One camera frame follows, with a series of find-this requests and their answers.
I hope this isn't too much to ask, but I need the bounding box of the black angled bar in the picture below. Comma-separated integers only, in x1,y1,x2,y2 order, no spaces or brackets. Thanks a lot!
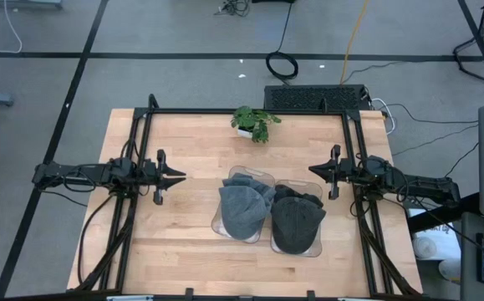
406,195,481,234

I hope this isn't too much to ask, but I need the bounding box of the black aluminium frame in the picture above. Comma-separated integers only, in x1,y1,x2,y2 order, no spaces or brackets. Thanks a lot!
74,94,425,301

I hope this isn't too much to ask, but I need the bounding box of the green plant in white pot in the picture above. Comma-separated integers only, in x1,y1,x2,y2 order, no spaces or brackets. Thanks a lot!
230,105,283,144

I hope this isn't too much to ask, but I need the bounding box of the light grey hat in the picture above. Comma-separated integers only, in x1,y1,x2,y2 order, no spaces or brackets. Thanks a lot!
222,172,278,204
218,185,268,242

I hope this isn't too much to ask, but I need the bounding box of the clear plastic bin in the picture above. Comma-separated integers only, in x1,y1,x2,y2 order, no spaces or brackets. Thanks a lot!
210,165,277,245
269,178,324,258

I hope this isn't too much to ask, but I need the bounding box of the black computer tower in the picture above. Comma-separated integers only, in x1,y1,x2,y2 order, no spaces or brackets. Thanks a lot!
263,84,373,112

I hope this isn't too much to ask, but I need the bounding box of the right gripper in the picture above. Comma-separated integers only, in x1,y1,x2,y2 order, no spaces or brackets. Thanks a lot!
308,144,355,201

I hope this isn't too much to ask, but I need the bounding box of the thin black floor cable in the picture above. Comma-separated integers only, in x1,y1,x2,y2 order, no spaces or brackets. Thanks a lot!
376,102,480,125
391,124,480,156

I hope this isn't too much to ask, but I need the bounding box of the white round object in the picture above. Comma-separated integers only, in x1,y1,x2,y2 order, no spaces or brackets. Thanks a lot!
438,258,463,282

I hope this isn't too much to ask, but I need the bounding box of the yellow cable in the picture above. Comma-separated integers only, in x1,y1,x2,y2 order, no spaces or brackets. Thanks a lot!
339,0,371,84

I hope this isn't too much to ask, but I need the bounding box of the white looped cable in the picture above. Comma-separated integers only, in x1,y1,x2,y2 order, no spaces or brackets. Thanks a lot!
369,97,398,135

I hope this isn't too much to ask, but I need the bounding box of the white paper roll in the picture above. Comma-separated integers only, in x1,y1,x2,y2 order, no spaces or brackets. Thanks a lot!
412,236,438,260

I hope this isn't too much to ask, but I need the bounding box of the black coiled cable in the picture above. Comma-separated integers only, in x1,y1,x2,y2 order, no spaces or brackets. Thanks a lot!
265,2,300,84

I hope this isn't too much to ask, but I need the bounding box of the white cardboard box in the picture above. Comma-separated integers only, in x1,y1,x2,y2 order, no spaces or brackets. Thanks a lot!
408,207,463,263

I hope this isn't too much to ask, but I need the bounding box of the black cable bundle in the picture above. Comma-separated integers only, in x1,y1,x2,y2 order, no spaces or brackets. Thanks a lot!
214,0,252,17

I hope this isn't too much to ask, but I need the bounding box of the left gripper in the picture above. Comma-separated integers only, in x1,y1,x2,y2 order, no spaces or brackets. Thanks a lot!
143,149,187,206

